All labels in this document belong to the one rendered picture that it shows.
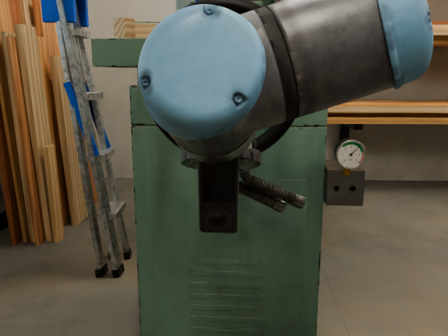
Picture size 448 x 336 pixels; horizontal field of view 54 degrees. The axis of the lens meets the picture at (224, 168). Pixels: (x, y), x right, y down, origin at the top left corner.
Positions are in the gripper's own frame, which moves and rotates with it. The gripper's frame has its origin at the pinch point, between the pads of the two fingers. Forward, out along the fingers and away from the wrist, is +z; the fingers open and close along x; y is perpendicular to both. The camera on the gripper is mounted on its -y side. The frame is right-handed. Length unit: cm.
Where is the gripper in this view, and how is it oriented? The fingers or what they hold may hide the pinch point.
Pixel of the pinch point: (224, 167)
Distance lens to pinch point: 65.6
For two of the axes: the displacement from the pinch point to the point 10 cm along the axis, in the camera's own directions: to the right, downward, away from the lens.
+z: 0.5, 1.4, 9.9
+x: -10.0, 0.0, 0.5
